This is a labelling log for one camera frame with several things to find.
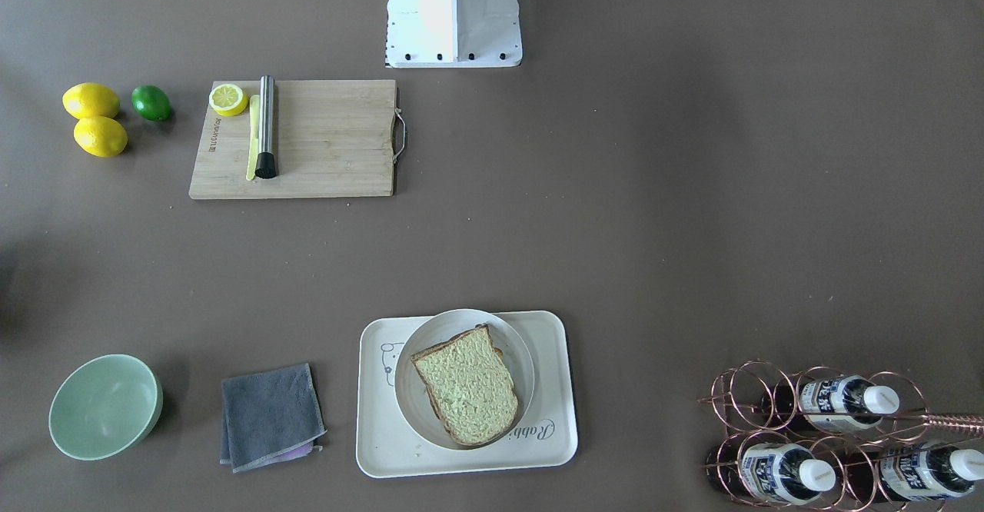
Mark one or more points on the copper wire bottle rack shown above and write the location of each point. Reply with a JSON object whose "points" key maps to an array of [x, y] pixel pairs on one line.
{"points": [[829, 440]]}

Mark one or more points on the light green bowl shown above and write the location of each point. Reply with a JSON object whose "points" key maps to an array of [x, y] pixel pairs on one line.
{"points": [[106, 406]]}

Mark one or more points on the grey folded cloth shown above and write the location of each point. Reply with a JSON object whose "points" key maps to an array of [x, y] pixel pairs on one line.
{"points": [[269, 417]]}

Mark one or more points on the bread slice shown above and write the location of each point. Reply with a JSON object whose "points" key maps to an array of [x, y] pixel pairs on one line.
{"points": [[469, 386]]}

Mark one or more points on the steel muddler black tip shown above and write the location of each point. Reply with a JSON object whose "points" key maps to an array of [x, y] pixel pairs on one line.
{"points": [[266, 168]]}

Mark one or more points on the yellow lemon lower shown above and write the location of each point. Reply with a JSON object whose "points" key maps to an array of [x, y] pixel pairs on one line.
{"points": [[100, 136]]}

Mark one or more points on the yellow plastic knife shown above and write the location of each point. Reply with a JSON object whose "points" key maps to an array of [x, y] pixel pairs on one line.
{"points": [[253, 140]]}

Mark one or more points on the white round plate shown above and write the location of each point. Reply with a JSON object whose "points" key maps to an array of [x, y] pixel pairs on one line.
{"points": [[411, 394]]}

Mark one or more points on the yellow lemon upper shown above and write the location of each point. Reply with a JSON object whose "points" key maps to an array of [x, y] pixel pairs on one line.
{"points": [[91, 99]]}

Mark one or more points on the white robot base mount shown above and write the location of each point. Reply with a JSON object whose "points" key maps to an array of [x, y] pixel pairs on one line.
{"points": [[453, 34]]}

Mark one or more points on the green lime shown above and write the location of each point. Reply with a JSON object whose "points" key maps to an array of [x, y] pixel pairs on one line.
{"points": [[151, 103]]}

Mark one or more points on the bamboo cutting board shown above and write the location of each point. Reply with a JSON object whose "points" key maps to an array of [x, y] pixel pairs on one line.
{"points": [[331, 139]]}

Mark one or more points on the tea bottle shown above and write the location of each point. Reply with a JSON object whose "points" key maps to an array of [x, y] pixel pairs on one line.
{"points": [[769, 473], [836, 405], [921, 472]]}

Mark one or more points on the cream rabbit tray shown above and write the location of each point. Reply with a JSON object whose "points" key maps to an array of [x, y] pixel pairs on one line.
{"points": [[386, 445]]}

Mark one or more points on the yellow lemon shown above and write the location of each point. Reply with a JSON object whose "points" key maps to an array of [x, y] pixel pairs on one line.
{"points": [[91, 99], [100, 136]]}

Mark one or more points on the halved lemon slice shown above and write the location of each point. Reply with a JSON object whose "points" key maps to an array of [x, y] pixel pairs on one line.
{"points": [[228, 100]]}

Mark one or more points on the tea bottle upper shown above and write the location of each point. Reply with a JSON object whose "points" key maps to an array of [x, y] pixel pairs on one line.
{"points": [[836, 405]]}

